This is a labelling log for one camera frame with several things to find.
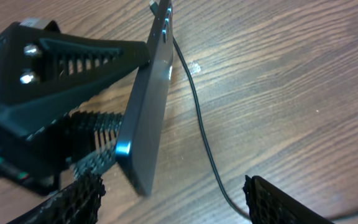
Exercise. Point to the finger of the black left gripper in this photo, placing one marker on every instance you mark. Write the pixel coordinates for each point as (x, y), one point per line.
(79, 65)
(93, 141)

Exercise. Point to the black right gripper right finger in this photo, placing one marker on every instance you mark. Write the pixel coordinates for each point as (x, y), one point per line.
(269, 205)

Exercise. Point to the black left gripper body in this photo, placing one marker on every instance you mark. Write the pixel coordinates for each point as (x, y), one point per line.
(30, 153)

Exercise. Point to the black smartphone lit screen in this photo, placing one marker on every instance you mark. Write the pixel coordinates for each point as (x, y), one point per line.
(139, 136)

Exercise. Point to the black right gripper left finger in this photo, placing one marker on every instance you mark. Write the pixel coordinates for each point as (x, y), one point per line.
(77, 203)

